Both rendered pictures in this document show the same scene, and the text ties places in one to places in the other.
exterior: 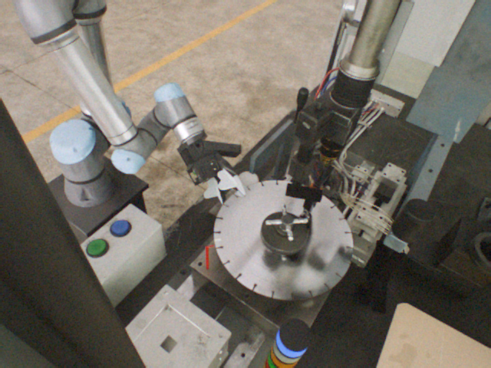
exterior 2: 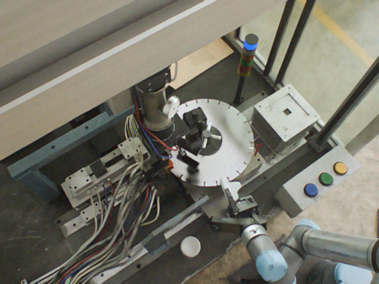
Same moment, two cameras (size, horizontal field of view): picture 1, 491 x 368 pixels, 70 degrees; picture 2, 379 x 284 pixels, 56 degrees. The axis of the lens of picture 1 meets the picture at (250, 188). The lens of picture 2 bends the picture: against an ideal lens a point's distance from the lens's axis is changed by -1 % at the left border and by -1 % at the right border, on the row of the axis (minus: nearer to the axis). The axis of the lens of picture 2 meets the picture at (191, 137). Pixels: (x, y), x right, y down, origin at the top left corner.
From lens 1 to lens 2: 1.04 m
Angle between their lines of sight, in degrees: 63
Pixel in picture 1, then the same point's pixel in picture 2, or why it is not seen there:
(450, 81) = not seen: hidden behind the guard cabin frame
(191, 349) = (276, 106)
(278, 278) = (222, 113)
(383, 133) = (13, 271)
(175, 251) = (267, 196)
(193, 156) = (255, 214)
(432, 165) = (80, 132)
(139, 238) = (298, 178)
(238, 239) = (237, 144)
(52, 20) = not seen: outside the picture
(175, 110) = (269, 242)
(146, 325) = (298, 123)
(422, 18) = not seen: hidden behind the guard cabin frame
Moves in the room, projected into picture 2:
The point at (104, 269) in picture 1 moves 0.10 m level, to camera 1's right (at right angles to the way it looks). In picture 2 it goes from (320, 163) to (294, 151)
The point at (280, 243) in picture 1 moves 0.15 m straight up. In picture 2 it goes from (213, 131) to (216, 110)
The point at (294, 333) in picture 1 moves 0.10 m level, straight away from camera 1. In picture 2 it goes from (251, 39) to (227, 54)
